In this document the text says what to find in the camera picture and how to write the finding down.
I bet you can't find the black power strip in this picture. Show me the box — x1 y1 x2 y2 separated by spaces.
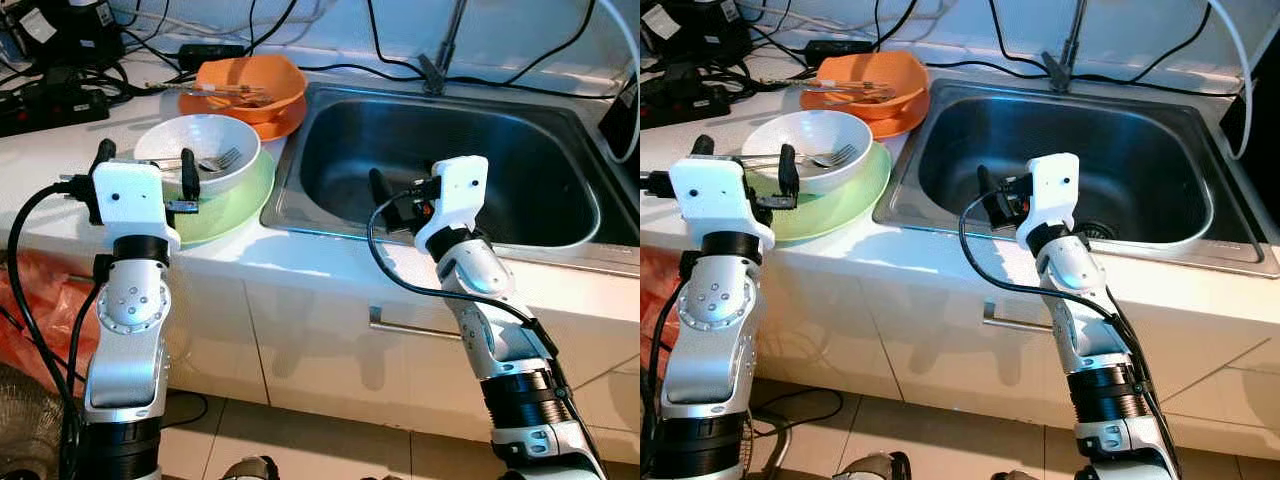
0 85 111 138
640 65 731 129

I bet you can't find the black electronics box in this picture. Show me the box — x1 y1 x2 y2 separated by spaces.
10 0 126 71
640 0 751 66

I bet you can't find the orange plate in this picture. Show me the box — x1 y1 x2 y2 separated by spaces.
178 88 308 141
798 85 931 138

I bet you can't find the white bowl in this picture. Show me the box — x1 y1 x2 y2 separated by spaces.
740 108 874 193
133 113 263 198

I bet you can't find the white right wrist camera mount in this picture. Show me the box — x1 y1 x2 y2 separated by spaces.
415 155 491 251
1018 152 1081 246

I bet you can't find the stainless steel sink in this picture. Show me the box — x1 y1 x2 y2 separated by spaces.
873 78 1280 279
260 80 641 276

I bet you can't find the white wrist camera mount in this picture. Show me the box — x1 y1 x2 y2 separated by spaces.
668 155 776 251
92 160 181 251
1018 152 1081 246
415 155 491 251

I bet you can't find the black power adapter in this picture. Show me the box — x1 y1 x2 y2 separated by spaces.
178 43 246 69
803 40 871 63

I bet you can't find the black rectangular object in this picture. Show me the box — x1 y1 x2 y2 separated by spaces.
598 75 641 151
1220 70 1280 196

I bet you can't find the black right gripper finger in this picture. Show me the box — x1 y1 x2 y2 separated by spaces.
370 168 401 226
978 165 1009 223

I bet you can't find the silver cabinet handle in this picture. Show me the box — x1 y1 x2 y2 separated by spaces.
982 302 1066 336
368 305 471 341

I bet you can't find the black floor cable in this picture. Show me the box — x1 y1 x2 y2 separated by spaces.
160 390 211 426
750 385 846 441

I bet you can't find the floor fan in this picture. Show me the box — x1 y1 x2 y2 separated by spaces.
0 362 66 480

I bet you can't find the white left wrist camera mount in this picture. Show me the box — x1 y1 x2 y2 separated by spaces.
668 155 776 251
92 160 181 251

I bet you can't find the green plate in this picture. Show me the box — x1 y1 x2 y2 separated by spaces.
745 140 893 244
170 145 278 248

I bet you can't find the long silver utensil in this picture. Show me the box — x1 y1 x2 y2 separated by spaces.
190 83 276 108
800 78 896 104

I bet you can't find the black wall cable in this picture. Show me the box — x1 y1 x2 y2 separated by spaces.
987 0 1049 76
365 0 426 81

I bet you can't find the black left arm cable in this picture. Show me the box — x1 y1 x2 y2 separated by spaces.
5 180 96 480
640 275 701 480

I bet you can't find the orange plastic bag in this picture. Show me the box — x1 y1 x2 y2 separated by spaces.
0 250 101 396
640 245 681 351

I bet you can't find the orange bowl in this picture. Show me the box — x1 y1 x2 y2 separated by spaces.
195 55 308 126
815 50 931 121

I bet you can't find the metal faucet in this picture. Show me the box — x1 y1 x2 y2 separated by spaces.
418 0 471 96
1040 0 1091 93

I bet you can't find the white kitchen cabinet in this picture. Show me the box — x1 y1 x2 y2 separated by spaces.
640 240 1280 461
0 240 641 466

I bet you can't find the white hose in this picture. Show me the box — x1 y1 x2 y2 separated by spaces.
595 0 641 166
1205 0 1251 161

